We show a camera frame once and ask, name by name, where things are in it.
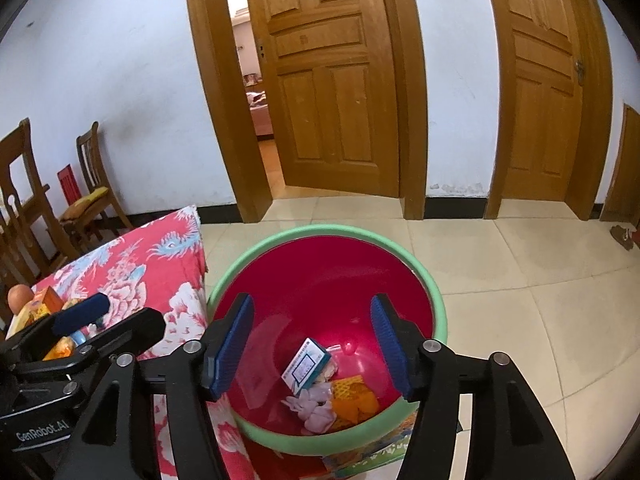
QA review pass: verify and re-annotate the brown slipper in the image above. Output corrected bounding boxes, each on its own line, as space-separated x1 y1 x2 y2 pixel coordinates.
610 225 636 251

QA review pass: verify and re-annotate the white tissue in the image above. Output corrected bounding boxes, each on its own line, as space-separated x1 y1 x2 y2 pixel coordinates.
282 384 337 436

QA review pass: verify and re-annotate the pink sofa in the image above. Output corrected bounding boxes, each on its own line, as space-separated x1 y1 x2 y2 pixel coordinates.
245 87 276 136

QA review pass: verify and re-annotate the wooden chair with cushion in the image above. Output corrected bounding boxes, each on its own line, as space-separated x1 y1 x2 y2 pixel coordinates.
60 121 133 241

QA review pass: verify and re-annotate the small orange box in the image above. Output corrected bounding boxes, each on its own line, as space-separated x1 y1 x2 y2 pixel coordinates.
36 286 65 315

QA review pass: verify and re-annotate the large wooden chair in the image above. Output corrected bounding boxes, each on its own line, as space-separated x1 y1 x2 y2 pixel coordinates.
0 118 81 281

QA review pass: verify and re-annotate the red floral tablecloth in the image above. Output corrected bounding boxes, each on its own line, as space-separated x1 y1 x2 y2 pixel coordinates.
0 204 258 480

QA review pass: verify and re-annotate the white and blue box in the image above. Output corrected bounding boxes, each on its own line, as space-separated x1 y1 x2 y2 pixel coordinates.
281 337 333 395

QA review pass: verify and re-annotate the red basin with green rim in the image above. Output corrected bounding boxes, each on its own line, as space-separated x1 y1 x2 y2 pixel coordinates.
206 225 448 457

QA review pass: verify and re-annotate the orange wrapper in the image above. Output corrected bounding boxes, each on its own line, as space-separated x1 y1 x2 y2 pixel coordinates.
327 385 382 425

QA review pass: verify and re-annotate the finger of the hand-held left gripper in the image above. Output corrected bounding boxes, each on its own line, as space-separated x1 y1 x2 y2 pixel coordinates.
0 293 111 367
10 307 167 382

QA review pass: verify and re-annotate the wooden door frame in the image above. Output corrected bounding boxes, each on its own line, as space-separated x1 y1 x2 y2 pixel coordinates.
480 0 615 221
182 0 428 223

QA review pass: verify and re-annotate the small colourful wrapper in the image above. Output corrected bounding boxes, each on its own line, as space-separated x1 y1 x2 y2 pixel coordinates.
70 324 103 347

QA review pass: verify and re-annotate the yellow foam fruit net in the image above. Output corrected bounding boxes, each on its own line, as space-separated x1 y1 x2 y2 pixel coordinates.
332 376 362 400

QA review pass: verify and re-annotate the open wooden door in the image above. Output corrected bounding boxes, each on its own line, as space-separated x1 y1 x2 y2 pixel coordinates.
240 0 401 200

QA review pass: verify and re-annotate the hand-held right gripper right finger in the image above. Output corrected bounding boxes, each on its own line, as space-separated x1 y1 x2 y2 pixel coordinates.
370 293 577 480

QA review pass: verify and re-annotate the closed wooden door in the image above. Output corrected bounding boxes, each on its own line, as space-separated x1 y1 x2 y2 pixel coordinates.
495 0 583 203

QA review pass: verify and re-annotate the colourful patterned mat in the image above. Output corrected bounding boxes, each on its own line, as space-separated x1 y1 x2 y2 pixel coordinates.
320 410 418 478

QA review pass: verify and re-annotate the orange patterned packet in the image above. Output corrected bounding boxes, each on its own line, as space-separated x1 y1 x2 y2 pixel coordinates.
42 336 77 361

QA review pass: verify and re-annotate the apple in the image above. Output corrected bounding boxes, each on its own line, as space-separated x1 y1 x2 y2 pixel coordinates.
7 284 40 318

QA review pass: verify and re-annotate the yellow seat cushion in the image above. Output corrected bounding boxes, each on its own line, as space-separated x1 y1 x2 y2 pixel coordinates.
61 186 110 220

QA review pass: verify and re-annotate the red board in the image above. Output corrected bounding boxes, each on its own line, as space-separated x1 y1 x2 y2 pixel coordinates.
56 164 81 207

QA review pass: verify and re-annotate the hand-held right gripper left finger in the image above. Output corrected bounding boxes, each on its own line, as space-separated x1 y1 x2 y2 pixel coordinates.
54 292 256 480

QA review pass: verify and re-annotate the wooden board panel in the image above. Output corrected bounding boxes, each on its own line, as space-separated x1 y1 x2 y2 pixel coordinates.
600 104 640 223

